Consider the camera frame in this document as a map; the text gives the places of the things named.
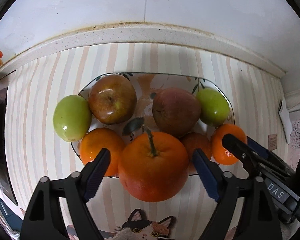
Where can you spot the small orange mandarin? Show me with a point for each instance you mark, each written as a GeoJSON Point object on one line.
{"type": "Point", "coordinates": [97, 142]}
{"type": "Point", "coordinates": [221, 152]}

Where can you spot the large orange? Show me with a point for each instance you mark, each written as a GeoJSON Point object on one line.
{"type": "Point", "coordinates": [152, 170]}

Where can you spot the brownish red apple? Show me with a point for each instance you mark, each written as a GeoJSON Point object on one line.
{"type": "Point", "coordinates": [111, 98]}

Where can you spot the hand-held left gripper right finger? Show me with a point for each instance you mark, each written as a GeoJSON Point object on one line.
{"type": "Point", "coordinates": [205, 177]}

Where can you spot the striped cat print tablecloth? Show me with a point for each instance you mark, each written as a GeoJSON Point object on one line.
{"type": "Point", "coordinates": [40, 130]}

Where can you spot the green round fruit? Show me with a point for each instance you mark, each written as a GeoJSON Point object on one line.
{"type": "Point", "coordinates": [212, 107]}
{"type": "Point", "coordinates": [71, 118]}

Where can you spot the oval floral ceramic plate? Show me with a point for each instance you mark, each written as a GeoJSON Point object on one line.
{"type": "Point", "coordinates": [145, 105]}

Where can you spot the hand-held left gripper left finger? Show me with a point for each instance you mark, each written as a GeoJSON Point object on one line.
{"type": "Point", "coordinates": [97, 177]}

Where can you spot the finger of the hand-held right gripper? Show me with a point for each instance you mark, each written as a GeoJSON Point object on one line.
{"type": "Point", "coordinates": [240, 150]}
{"type": "Point", "coordinates": [261, 148]}

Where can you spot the patterned glass sliding door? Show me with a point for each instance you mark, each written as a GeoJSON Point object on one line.
{"type": "Point", "coordinates": [297, 133]}

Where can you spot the dark red apple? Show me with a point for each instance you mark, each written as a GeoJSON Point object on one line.
{"type": "Point", "coordinates": [176, 112]}

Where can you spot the dark reddish-brown orange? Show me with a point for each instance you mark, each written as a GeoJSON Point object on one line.
{"type": "Point", "coordinates": [196, 146]}

